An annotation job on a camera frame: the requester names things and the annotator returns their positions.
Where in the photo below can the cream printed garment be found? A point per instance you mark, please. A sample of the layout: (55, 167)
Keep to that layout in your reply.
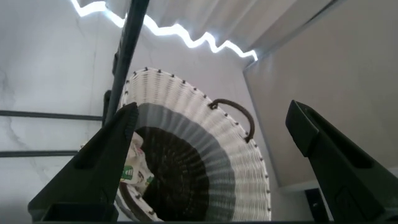
(136, 168)

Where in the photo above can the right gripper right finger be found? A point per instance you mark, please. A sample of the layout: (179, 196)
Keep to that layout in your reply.
(348, 177)

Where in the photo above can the black clothes rack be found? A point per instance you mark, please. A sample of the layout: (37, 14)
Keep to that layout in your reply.
(127, 56)

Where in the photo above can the white laundry basket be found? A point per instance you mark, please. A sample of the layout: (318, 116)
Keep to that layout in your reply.
(217, 124)

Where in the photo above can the white curtain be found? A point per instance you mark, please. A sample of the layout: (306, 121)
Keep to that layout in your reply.
(217, 18)

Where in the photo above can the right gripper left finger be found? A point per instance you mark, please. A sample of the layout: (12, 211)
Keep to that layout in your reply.
(90, 177)

